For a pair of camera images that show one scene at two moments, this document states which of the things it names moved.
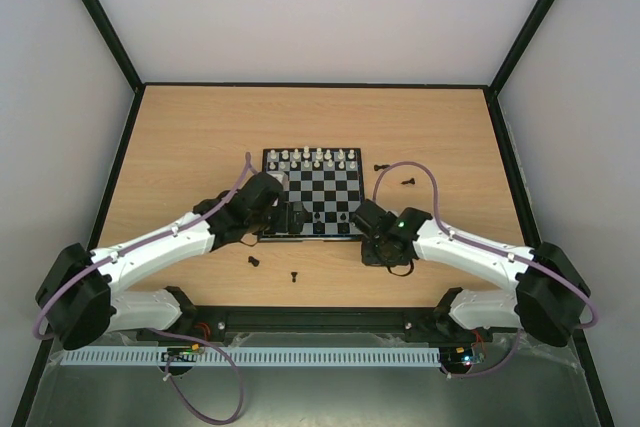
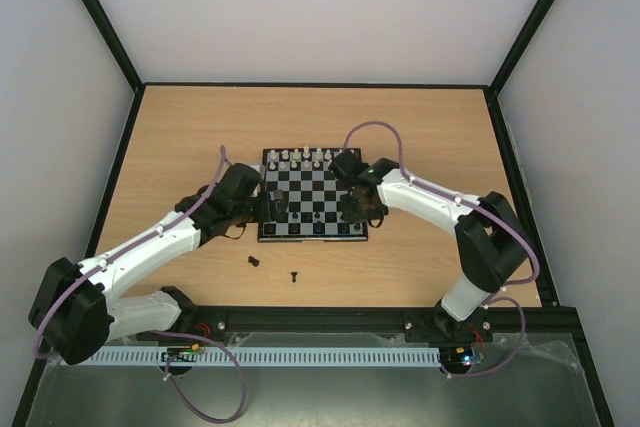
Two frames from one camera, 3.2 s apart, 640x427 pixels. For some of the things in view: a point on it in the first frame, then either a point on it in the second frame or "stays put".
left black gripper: (283, 224) to (280, 208)
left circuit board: (183, 354) stays put
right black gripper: (364, 217) to (357, 207)
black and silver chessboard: (329, 181) stays put
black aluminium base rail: (410, 321) stays put
